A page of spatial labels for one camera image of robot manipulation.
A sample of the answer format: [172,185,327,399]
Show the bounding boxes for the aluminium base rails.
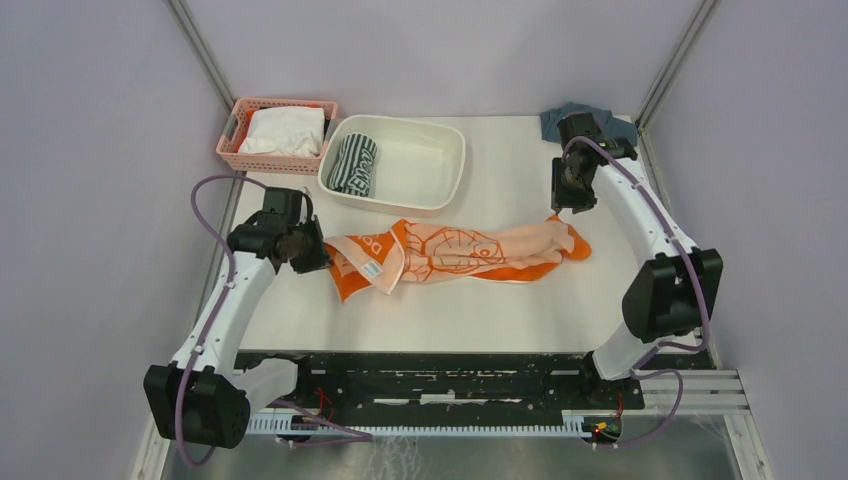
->
[150,368,751,417]

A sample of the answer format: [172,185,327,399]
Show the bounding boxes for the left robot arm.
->
[143,187,332,449]

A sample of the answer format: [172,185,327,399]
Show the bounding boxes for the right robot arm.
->
[551,112,724,408]

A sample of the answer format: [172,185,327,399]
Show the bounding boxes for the aluminium frame post left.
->
[163,0,236,112]

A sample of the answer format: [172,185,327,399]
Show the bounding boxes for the white cloth in basket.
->
[238,106,325,157]

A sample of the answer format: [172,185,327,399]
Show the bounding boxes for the blue-grey folded cloth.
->
[539,102,638,146]

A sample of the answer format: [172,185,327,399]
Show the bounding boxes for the orange and cream cloth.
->
[324,215,592,302]

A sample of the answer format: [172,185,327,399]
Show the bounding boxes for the aluminium frame post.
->
[635,0,722,174]
[163,0,236,112]

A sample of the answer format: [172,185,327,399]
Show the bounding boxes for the green white striped towel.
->
[327,132,379,197]

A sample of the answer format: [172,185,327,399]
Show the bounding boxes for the white slotted cable duct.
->
[246,409,591,439]

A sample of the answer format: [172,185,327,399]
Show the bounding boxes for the aluminium frame post right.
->
[635,0,722,174]

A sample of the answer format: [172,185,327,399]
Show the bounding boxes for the pink plastic basket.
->
[216,97,338,175]

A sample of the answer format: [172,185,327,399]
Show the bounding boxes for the white plastic tub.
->
[317,114,466,218]

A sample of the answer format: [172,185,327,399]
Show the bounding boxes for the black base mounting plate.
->
[231,349,715,429]

